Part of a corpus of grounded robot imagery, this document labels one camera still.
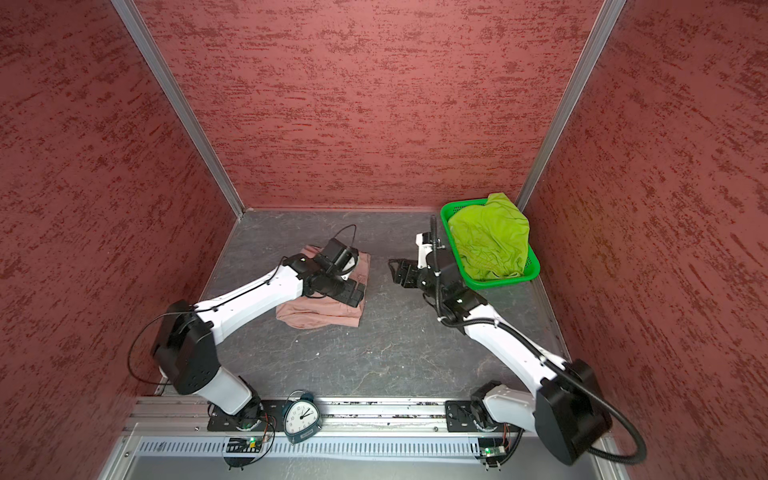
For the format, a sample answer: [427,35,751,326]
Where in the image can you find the teal alarm clock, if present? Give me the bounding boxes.
[282,390,322,445]

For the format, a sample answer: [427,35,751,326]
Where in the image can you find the left controller board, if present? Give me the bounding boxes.
[223,437,263,469]

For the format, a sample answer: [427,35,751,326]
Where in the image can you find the right controller board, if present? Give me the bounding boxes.
[477,437,511,469]

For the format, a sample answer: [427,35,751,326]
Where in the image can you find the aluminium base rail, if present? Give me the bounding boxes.
[119,395,607,439]

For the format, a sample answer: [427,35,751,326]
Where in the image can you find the left aluminium corner post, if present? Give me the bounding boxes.
[111,0,247,220]

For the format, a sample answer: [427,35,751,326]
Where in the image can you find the black corrugated cable conduit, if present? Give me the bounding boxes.
[428,214,648,466]

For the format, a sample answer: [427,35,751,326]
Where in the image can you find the lime green shorts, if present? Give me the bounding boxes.
[448,191,532,282]

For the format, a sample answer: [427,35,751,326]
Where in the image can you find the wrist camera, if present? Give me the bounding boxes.
[317,238,359,276]
[416,232,446,269]

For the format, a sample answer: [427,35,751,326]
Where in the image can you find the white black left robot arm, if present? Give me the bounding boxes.
[150,254,366,422]

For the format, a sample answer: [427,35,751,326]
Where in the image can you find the controller board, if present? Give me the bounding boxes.
[223,437,263,469]
[477,437,511,469]

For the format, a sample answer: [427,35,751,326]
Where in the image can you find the pink shorts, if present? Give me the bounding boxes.
[276,245,371,329]

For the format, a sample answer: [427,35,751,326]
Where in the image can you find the right aluminium corner post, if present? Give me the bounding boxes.
[516,0,626,211]

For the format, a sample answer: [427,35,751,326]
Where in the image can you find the aluminium corner post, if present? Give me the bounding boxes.
[516,0,626,211]
[111,0,247,220]

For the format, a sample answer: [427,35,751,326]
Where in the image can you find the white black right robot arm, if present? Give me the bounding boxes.
[388,259,612,465]

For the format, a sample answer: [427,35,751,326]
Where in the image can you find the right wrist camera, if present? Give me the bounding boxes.
[416,232,446,269]

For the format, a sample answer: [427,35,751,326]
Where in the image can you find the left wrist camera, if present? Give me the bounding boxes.
[317,238,359,276]

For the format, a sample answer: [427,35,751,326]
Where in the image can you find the green plastic basket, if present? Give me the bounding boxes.
[439,197,541,292]

